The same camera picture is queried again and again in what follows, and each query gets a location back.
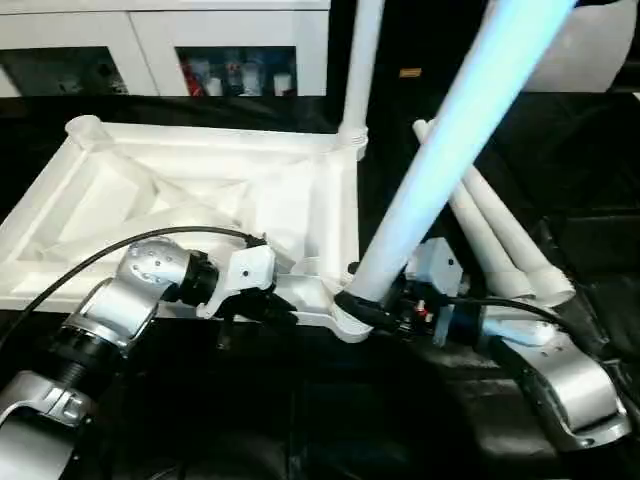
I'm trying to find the white plastic table leg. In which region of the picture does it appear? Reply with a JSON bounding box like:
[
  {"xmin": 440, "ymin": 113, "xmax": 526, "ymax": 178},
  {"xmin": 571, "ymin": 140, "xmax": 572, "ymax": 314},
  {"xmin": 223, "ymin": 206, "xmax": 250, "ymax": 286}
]
[
  {"xmin": 424, "ymin": 118, "xmax": 574, "ymax": 307},
  {"xmin": 337, "ymin": 0, "xmax": 384, "ymax": 151},
  {"xmin": 344, "ymin": 0, "xmax": 581, "ymax": 306},
  {"xmin": 412, "ymin": 119, "xmax": 539, "ymax": 304}
]

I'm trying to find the white plastic table top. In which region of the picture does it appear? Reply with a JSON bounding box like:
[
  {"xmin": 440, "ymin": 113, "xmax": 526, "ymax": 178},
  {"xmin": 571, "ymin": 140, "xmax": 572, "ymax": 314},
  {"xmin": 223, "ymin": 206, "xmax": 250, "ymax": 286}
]
[{"xmin": 0, "ymin": 114, "xmax": 374, "ymax": 346}]

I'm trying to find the black work mat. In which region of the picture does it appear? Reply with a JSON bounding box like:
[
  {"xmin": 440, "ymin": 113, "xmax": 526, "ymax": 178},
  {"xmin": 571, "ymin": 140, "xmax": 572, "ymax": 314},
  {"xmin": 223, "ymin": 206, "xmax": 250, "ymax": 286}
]
[{"xmin": 0, "ymin": 92, "xmax": 640, "ymax": 480}]

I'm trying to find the black box with gold label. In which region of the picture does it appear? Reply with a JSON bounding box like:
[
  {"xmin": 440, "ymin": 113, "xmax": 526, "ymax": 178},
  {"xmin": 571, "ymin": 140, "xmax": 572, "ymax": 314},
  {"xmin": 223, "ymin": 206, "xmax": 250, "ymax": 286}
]
[{"xmin": 364, "ymin": 0, "xmax": 481, "ymax": 101}]

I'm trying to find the white cabinet with glass doors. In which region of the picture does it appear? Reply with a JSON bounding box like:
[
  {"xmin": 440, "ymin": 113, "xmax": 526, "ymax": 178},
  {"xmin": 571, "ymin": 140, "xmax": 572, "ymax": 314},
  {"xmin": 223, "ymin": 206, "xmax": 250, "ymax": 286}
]
[{"xmin": 0, "ymin": 0, "xmax": 331, "ymax": 96}]

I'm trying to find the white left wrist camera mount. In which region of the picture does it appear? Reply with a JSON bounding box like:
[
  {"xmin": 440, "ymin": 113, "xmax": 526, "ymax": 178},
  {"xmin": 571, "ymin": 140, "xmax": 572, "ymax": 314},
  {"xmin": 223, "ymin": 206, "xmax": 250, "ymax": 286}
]
[{"xmin": 196, "ymin": 244, "xmax": 276, "ymax": 319}]

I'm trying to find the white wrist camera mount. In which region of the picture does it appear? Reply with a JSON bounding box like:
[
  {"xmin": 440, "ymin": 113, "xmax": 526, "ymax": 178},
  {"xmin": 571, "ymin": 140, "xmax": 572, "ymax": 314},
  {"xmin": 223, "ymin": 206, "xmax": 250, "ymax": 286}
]
[
  {"xmin": 404, "ymin": 238, "xmax": 469, "ymax": 346},
  {"xmin": 196, "ymin": 244, "xmax": 276, "ymax": 319}
]

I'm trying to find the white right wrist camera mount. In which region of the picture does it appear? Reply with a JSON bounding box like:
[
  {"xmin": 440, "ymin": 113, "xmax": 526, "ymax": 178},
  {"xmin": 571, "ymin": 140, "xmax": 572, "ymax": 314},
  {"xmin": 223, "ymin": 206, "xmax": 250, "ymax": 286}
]
[{"xmin": 404, "ymin": 238, "xmax": 469, "ymax": 346}]

